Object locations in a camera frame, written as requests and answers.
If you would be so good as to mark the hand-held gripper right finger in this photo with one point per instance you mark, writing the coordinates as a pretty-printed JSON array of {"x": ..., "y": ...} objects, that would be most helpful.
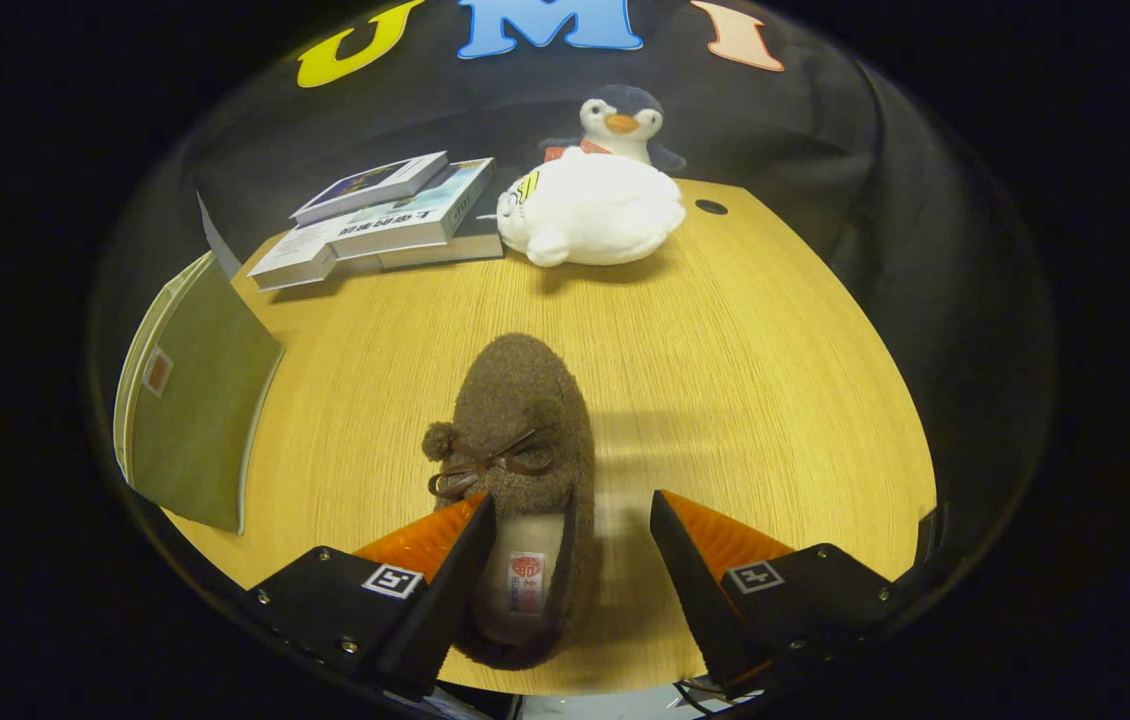
[{"x": 700, "y": 590}]

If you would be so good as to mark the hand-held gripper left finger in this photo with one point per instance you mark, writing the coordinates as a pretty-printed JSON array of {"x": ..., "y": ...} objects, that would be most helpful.
[{"x": 445, "y": 610}]

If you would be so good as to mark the brown fleece shoe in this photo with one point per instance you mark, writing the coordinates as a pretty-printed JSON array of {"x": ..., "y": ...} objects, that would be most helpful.
[{"x": 525, "y": 400}]

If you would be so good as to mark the green fabric storage box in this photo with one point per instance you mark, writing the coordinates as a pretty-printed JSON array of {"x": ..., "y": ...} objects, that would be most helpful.
[{"x": 195, "y": 400}]

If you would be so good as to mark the black book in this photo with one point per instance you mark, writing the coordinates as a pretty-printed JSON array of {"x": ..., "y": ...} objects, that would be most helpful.
[{"x": 455, "y": 248}]

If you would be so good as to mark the plain white book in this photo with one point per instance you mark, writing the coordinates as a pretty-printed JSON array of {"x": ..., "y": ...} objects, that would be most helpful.
[{"x": 290, "y": 262}]

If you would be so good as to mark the white plush seal toy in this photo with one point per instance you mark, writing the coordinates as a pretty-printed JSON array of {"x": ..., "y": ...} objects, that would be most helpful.
[{"x": 595, "y": 215}]

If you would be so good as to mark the light blue cover book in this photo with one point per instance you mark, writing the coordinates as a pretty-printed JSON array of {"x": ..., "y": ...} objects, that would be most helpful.
[{"x": 415, "y": 218}]

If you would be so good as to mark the white book with dark picture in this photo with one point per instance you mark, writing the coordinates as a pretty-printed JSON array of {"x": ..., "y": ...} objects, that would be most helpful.
[{"x": 370, "y": 185}]

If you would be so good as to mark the grey penguin plush toy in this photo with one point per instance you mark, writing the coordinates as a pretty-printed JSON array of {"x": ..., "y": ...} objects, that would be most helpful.
[{"x": 622, "y": 115}]

